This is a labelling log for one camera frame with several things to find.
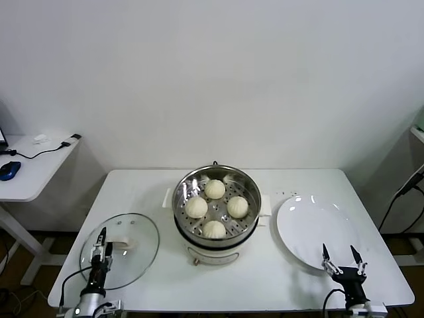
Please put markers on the small white object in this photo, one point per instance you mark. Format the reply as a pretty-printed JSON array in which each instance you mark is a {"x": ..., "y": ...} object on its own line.
[{"x": 39, "y": 138}]

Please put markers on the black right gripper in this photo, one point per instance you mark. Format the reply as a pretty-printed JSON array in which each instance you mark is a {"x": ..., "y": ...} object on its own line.
[{"x": 352, "y": 281}]

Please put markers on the white round plate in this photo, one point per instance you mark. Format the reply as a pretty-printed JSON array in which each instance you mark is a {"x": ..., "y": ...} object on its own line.
[{"x": 318, "y": 232}]

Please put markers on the blue computer mouse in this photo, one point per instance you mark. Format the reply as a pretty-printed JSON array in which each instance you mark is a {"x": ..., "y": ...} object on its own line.
[{"x": 9, "y": 170}]

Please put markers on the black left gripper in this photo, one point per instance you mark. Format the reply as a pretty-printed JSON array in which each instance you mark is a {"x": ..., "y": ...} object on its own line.
[{"x": 99, "y": 275}]

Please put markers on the white steamed baozi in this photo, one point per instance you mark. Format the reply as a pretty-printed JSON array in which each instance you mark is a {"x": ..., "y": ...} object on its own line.
[
  {"x": 238, "y": 207},
  {"x": 214, "y": 229},
  {"x": 196, "y": 207},
  {"x": 215, "y": 189}
]

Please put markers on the silver black adapter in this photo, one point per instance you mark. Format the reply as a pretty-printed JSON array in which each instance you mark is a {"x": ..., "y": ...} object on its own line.
[{"x": 70, "y": 140}]

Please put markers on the white side table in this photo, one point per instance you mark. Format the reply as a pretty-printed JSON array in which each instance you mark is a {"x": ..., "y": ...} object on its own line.
[{"x": 36, "y": 172}]

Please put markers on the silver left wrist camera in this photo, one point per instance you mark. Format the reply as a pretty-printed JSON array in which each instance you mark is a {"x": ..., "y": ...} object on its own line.
[{"x": 111, "y": 306}]

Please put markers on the black laptop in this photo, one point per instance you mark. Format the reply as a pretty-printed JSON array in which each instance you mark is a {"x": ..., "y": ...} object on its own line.
[{"x": 3, "y": 140}]

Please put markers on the white electric cooking pot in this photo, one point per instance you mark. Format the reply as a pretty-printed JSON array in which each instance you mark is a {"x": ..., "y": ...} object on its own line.
[{"x": 215, "y": 256}]

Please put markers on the glass pot lid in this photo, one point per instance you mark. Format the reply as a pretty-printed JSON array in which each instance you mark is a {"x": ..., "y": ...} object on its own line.
[{"x": 140, "y": 225}]

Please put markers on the perforated steel steamer basket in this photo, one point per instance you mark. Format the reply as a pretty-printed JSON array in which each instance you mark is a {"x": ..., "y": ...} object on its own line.
[{"x": 217, "y": 209}]

